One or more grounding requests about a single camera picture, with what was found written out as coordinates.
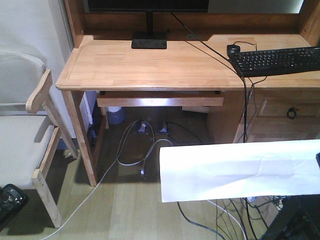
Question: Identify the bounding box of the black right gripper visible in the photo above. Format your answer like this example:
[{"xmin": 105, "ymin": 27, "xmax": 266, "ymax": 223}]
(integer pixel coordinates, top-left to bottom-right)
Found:
[{"xmin": 315, "ymin": 152, "xmax": 320, "ymax": 167}]

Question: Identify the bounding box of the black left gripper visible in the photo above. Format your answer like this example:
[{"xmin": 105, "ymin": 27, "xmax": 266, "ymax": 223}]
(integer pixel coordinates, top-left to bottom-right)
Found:
[{"xmin": 0, "ymin": 184, "xmax": 29, "ymax": 227}]

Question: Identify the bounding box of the white paper sheet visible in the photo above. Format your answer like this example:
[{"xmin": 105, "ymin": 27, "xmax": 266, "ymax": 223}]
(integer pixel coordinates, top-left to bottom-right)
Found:
[{"xmin": 159, "ymin": 140, "xmax": 320, "ymax": 203}]

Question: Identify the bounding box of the wooden desk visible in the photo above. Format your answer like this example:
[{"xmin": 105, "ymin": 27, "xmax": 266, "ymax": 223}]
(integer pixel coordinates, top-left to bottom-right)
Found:
[{"xmin": 56, "ymin": 0, "xmax": 320, "ymax": 186}]

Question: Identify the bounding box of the beige cushioned wooden chair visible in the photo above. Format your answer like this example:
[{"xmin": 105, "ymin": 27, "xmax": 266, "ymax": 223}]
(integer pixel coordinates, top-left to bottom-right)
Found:
[{"xmin": 0, "ymin": 45, "xmax": 79, "ymax": 228}]

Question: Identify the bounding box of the black keyboard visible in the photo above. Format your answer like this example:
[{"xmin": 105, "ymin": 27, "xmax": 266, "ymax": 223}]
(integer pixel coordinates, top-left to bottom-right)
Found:
[{"xmin": 227, "ymin": 46, "xmax": 320, "ymax": 78}]

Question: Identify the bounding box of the black computer mouse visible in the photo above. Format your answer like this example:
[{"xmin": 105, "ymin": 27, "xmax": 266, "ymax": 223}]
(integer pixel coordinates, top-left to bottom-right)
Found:
[{"xmin": 226, "ymin": 44, "xmax": 241, "ymax": 55}]

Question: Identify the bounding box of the black computer monitor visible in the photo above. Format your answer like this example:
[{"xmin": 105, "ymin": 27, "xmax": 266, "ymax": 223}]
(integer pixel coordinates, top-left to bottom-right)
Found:
[{"xmin": 83, "ymin": 0, "xmax": 209, "ymax": 49}]

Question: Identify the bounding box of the black ring drawer pull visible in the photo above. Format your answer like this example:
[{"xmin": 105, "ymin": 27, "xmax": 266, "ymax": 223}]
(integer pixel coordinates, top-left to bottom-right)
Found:
[{"xmin": 286, "ymin": 107, "xmax": 297, "ymax": 120}]

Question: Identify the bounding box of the black monitor cable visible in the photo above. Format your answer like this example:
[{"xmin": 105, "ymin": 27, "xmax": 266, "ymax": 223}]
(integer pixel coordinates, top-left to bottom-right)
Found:
[{"xmin": 170, "ymin": 12, "xmax": 248, "ymax": 143}]

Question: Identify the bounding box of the thin black mouse cable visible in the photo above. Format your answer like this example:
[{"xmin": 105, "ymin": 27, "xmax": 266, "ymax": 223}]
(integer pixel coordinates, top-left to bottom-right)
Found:
[{"xmin": 233, "ymin": 41, "xmax": 258, "ymax": 52}]

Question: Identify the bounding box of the grey floor cable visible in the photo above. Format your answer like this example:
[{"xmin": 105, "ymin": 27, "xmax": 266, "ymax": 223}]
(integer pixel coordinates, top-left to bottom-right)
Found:
[{"xmin": 42, "ymin": 119, "xmax": 174, "ymax": 240}]

